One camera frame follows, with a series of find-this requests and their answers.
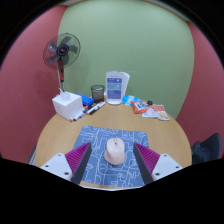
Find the red-capped whiteboard marker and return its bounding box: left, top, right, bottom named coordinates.
left=85, top=101, right=107, bottom=116

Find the orange and blue snack packet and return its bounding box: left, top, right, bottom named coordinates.
left=130, top=99, right=150, bottom=115

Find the white plastic jug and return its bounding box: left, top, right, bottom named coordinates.
left=120, top=71, right=131, bottom=96

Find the light blue snack packet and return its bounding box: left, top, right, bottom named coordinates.
left=121, top=94, right=136, bottom=107

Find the blue patterned mouse pad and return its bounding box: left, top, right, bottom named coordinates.
left=72, top=125, right=150, bottom=188

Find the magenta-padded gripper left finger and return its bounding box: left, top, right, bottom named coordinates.
left=39, top=141, right=93, bottom=185

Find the blue whiteboard eraser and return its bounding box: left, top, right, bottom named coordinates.
left=79, top=94, right=95, bottom=107

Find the white tissue box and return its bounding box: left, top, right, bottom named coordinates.
left=51, top=88, right=84, bottom=121

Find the cream computer mouse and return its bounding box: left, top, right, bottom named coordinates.
left=103, top=137, right=126, bottom=166

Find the black office chair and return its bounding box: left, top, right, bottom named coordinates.
left=191, top=132, right=223, bottom=165

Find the black pedestal fan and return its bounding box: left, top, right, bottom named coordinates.
left=42, top=32, right=82, bottom=93

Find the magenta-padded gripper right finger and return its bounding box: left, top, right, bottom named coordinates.
left=133, top=142, right=184, bottom=185

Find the dark mesh cup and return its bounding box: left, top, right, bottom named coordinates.
left=90, top=84, right=106, bottom=103

